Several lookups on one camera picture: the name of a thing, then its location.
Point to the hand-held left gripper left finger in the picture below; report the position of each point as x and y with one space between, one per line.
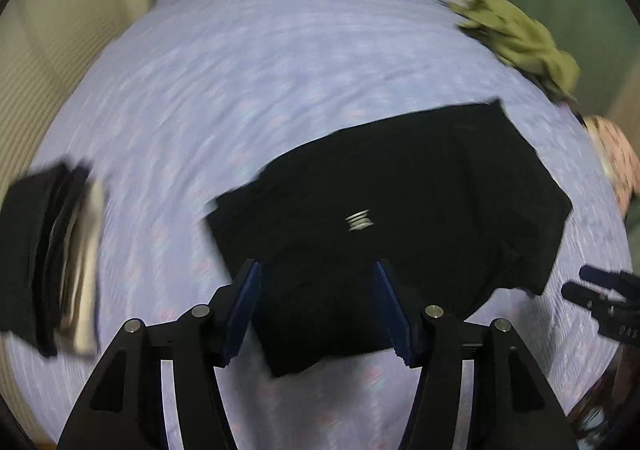
245 302

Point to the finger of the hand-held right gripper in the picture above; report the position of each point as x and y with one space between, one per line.
607 277
585 295

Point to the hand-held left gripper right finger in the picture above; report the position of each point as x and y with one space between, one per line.
392 310

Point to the black t-shirt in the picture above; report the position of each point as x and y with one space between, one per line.
415 190

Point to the pink patterned garment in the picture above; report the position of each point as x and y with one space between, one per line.
617 155

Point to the bed with purple sheet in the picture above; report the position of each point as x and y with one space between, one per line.
225 105

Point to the stack of folded clothes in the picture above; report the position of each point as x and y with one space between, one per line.
37 250

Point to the olive green garment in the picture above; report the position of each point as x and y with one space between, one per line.
520 42

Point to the white louvered wardrobe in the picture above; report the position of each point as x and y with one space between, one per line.
35 80

